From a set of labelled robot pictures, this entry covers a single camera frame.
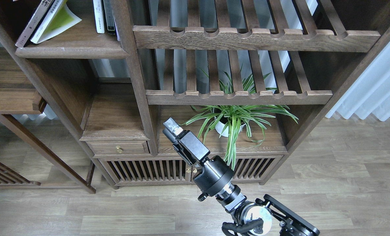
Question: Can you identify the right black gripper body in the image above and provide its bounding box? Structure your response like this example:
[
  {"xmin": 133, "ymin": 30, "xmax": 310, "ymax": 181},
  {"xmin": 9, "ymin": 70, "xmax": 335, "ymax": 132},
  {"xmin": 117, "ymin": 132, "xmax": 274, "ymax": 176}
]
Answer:
[{"xmin": 173, "ymin": 130, "xmax": 234, "ymax": 202}]

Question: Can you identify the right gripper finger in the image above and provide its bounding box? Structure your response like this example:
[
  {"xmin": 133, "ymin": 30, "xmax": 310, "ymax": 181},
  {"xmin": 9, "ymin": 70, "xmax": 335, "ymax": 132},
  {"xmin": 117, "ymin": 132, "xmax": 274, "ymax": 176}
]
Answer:
[{"xmin": 163, "ymin": 118, "xmax": 186, "ymax": 143}]

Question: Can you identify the yellow green cover book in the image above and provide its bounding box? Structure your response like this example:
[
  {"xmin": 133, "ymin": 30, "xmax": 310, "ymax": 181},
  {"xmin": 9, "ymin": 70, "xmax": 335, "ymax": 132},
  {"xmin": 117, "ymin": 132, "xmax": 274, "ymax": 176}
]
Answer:
[{"xmin": 30, "ymin": 0, "xmax": 81, "ymax": 44}]

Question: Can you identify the dark maroon book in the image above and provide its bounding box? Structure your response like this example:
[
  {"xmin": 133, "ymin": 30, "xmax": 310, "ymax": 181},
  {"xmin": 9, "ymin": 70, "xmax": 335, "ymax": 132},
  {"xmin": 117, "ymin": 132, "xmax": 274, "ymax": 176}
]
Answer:
[{"xmin": 15, "ymin": 0, "xmax": 54, "ymax": 48}]

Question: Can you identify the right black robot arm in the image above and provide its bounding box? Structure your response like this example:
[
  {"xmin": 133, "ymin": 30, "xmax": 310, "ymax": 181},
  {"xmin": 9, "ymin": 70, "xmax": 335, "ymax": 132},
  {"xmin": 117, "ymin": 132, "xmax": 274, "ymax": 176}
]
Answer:
[{"xmin": 163, "ymin": 118, "xmax": 320, "ymax": 236}]

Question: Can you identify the white plant pot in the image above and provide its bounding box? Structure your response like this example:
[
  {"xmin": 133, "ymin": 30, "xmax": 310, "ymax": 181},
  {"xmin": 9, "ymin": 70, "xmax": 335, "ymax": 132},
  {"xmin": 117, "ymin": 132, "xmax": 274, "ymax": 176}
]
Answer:
[{"xmin": 215, "ymin": 117, "xmax": 246, "ymax": 137}]

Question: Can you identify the brass drawer knob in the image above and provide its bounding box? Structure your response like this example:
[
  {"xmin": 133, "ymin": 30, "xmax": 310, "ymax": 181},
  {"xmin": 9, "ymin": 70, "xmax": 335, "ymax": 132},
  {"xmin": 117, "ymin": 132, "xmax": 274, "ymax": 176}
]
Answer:
[{"xmin": 115, "ymin": 146, "xmax": 123, "ymax": 153}]

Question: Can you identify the green spider plant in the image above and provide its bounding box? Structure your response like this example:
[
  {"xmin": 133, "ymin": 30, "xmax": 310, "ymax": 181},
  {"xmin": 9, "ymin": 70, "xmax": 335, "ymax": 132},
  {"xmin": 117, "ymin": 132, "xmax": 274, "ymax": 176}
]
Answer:
[{"xmin": 179, "ymin": 66, "xmax": 299, "ymax": 177}]

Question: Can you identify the dark wooden bookshelf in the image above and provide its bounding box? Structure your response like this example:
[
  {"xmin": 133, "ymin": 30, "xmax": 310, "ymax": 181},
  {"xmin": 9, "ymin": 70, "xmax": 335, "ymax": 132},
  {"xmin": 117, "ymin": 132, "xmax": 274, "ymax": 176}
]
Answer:
[{"xmin": 0, "ymin": 0, "xmax": 390, "ymax": 187}]

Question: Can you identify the dark upright book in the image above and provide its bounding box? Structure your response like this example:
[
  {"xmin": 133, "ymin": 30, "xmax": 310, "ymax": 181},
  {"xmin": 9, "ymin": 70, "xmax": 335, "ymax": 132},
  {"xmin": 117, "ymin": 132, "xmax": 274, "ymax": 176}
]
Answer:
[{"xmin": 103, "ymin": 0, "xmax": 117, "ymax": 35}]

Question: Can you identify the white upright book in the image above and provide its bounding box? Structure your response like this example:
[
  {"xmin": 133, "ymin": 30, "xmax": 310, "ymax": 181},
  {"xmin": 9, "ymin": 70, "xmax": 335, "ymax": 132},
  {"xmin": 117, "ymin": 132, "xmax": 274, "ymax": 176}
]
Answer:
[{"xmin": 93, "ymin": 0, "xmax": 105, "ymax": 33}]

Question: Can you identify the white curtain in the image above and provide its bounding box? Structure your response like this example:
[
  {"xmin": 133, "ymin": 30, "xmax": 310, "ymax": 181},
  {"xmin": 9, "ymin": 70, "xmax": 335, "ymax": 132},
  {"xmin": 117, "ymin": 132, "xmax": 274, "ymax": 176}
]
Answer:
[{"xmin": 326, "ymin": 42, "xmax": 390, "ymax": 122}]

